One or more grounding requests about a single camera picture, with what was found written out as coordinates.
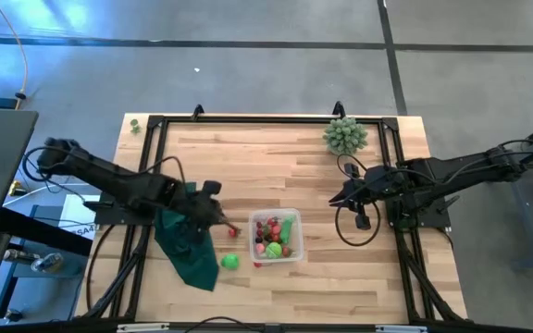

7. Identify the white bracket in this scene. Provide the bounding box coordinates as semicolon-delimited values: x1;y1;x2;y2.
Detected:
376;325;428;333
117;323;170;333

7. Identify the silver metal can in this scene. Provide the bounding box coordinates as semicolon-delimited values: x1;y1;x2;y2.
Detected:
30;252;65;274

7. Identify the dark green cloth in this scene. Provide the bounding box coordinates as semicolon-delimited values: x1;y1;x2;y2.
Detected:
154;182;221;292

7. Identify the green toy pear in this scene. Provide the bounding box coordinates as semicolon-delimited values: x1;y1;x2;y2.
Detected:
220;253;242;272

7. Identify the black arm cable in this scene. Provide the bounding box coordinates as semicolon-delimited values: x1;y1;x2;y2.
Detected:
134;155;188;189
334;198;382;248

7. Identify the potted faux green plant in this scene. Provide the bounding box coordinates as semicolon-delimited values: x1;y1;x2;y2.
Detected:
322;116;369;157

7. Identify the yellow cable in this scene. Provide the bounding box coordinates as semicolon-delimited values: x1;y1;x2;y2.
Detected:
0;0;30;110

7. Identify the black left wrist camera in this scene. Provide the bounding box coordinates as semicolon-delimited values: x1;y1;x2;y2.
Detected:
201;179;223;196

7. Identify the clear plastic tupperware container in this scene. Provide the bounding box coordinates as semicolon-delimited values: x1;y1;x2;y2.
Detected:
248;207;305;265

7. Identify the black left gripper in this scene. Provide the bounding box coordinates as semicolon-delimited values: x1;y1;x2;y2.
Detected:
173;191;242;232

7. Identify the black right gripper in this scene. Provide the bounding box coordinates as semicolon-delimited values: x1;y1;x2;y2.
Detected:
328;162;407;208

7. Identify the white printed sheet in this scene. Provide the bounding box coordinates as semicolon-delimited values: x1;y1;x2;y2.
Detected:
57;192;102;241

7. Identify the brown bottle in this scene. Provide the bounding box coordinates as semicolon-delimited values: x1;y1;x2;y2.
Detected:
2;248;32;265

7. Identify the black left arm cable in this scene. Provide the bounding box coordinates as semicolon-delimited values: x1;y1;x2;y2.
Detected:
134;155;188;189

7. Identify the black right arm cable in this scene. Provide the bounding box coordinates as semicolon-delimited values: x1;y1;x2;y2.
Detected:
334;198;382;248

